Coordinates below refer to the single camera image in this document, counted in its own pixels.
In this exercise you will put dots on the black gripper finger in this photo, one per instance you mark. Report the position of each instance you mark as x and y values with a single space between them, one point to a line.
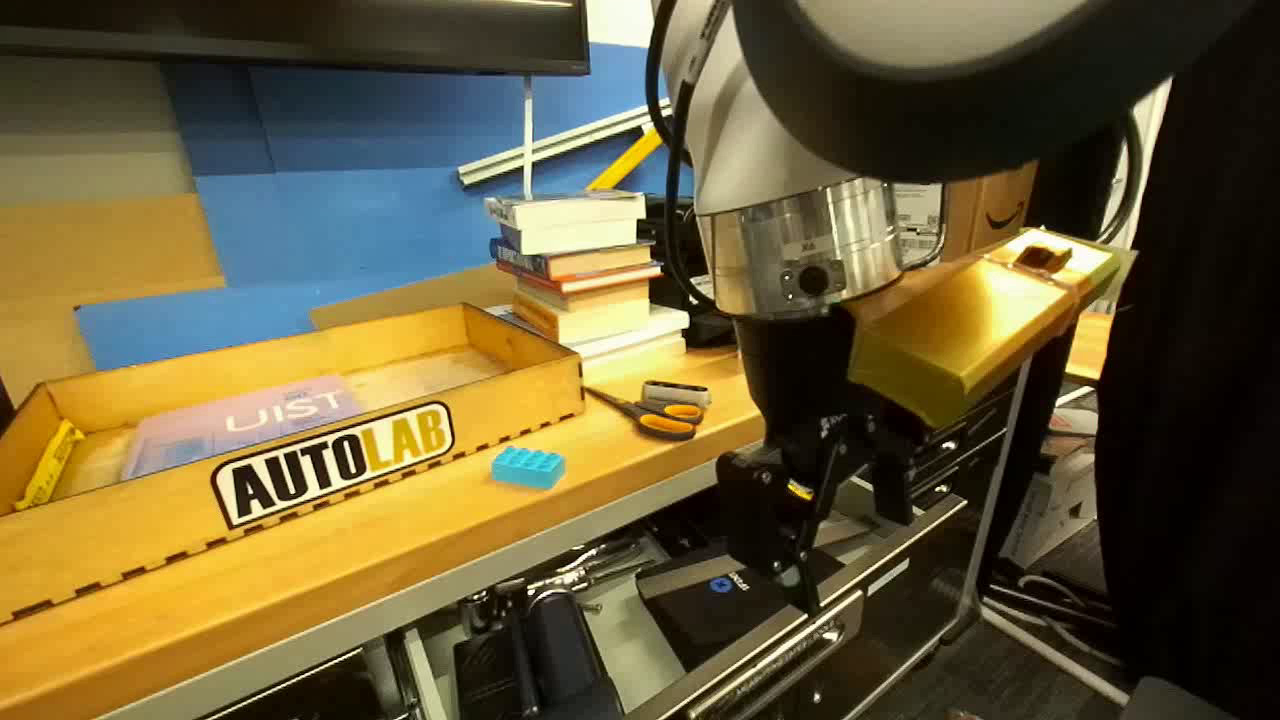
890 465
771 520

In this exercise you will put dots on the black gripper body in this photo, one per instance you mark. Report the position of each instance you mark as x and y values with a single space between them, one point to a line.
797 373

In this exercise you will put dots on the blue toy brick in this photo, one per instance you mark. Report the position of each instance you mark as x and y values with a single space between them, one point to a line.
530 465

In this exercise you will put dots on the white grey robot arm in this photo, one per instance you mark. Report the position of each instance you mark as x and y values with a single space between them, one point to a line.
797 123

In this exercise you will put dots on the stack of books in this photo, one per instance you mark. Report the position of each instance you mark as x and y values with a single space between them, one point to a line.
580 268

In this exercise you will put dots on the cardboard Amazon box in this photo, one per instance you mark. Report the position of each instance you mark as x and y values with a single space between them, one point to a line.
986 211

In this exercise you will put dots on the aluminium extrusion bar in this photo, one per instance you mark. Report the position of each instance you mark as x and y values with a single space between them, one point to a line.
637 124

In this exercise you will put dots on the black monitor top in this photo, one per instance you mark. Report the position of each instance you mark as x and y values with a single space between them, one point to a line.
524 38

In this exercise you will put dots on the purple UIST booklet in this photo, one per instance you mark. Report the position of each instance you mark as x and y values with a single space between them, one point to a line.
238 420

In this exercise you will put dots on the wooden Autolab tray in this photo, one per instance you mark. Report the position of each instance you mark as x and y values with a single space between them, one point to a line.
434 384

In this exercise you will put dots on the yellow green wrist camera mount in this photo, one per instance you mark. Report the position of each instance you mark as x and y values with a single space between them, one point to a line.
952 341

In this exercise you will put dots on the yellow bar on wall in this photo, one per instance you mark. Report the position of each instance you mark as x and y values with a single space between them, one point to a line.
624 163

